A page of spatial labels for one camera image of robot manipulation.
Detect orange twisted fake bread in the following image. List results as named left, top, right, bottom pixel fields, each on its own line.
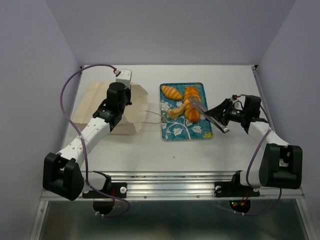
left=183, top=86, right=201, bottom=123

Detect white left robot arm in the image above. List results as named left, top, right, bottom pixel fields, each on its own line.
left=42, top=80, right=132, bottom=201

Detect aluminium front rail frame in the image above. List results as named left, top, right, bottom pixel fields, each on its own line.
left=30, top=171, right=317, bottom=240

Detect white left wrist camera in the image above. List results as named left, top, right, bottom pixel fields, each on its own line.
left=115, top=69, right=132, bottom=89

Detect teal floral tray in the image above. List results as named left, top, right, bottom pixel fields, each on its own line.
left=159, top=82, right=213, bottom=141

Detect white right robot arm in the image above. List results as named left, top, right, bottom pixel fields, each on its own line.
left=204, top=95, right=303, bottom=195

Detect small round fake bread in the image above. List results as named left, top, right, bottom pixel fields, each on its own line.
left=167, top=103, right=186, bottom=120

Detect metal serving tongs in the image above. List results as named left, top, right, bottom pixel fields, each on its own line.
left=188, top=96, right=230, bottom=134

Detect beige paper bag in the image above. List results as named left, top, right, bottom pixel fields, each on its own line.
left=71, top=81, right=149, bottom=135

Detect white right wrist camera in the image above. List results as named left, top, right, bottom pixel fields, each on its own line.
left=229, top=94, right=243, bottom=104

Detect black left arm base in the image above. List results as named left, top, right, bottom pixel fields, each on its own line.
left=81, top=171, right=131, bottom=218

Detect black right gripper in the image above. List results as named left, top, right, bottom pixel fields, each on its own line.
left=204, top=98, right=247, bottom=127

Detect striped fake croissant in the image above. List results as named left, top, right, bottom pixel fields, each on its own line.
left=160, top=85, right=183, bottom=101

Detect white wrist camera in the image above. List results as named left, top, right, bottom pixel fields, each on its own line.
left=115, top=69, right=132, bottom=89
left=229, top=94, right=243, bottom=104

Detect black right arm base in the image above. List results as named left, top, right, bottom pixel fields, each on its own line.
left=214, top=181, right=260, bottom=215

